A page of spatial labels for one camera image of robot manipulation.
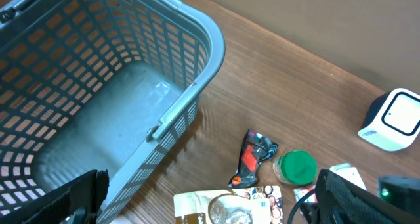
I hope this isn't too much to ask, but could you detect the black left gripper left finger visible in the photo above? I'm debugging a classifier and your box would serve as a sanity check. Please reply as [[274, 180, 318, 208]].
[[1, 170, 109, 224]]

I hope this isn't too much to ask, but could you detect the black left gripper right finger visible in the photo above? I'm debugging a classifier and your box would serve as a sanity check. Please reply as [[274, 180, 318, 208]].
[[315, 169, 419, 224]]

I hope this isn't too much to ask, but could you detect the red white snack packet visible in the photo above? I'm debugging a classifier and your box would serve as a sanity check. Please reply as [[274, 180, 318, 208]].
[[293, 185, 318, 203]]

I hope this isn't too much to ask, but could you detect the green lid jar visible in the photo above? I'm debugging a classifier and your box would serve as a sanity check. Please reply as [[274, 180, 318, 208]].
[[273, 150, 318, 185]]

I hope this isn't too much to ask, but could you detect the dried mushroom snack bag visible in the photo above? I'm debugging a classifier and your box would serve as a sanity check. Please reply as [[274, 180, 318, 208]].
[[173, 185, 284, 224]]

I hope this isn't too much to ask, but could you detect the black red packaged item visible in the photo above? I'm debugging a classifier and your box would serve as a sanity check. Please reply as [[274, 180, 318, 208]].
[[228, 129, 278, 189]]

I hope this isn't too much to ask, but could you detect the white barcode scanner box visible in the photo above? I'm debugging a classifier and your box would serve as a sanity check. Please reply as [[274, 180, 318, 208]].
[[358, 88, 419, 152]]

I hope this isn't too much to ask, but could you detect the grey plastic basket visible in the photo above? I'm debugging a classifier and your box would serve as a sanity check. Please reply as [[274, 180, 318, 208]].
[[1, 0, 225, 223]]

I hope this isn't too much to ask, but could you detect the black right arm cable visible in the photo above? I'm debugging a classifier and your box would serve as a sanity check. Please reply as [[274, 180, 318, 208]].
[[287, 189, 318, 224]]

